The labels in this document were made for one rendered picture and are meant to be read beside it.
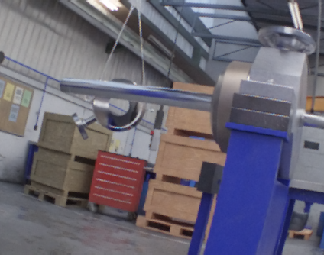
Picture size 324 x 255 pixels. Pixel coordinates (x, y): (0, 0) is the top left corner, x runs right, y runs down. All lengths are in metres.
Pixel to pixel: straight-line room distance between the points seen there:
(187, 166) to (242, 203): 4.67
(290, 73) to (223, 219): 0.55
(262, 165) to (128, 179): 5.18
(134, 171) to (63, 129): 1.23
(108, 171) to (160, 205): 0.96
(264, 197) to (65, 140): 5.38
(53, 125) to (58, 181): 0.87
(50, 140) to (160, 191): 1.86
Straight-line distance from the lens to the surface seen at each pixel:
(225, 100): 1.56
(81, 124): 2.97
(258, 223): 1.32
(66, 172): 6.40
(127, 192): 6.43
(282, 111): 1.33
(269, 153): 1.33
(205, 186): 2.02
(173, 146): 6.09
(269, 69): 1.51
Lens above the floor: 0.76
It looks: 5 degrees up
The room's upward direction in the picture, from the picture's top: 12 degrees clockwise
